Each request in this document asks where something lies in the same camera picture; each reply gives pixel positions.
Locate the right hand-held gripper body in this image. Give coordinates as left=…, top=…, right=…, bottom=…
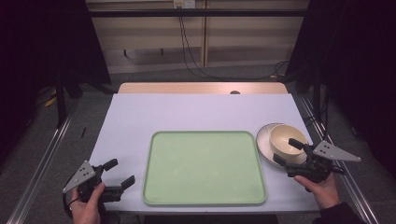
left=286, top=139, right=362, bottom=184

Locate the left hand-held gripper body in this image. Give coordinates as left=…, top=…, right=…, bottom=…
left=62, top=160, right=125, bottom=203

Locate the cream bowl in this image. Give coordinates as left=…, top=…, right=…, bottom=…
left=269, top=124, right=309, bottom=163

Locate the white plate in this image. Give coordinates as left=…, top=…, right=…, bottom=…
left=256, top=122, right=309, bottom=167

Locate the person's left hand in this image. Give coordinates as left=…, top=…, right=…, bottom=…
left=70, top=182, right=106, bottom=224

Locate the person's right hand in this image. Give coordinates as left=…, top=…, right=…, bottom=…
left=293, top=173, right=341, bottom=211

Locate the white table mat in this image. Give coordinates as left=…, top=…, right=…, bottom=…
left=89, top=92, right=320, bottom=215

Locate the black metal stand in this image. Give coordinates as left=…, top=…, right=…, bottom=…
left=312, top=18, right=323, bottom=122
left=54, top=73, right=67, bottom=129

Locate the green tray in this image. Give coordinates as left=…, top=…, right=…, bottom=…
left=142, top=130, right=268, bottom=206

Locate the aluminium rail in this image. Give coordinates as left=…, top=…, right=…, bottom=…
left=6, top=102, right=78, bottom=224
left=299, top=96, right=380, bottom=224

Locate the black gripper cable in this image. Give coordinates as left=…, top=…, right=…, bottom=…
left=62, top=191, right=78, bottom=218

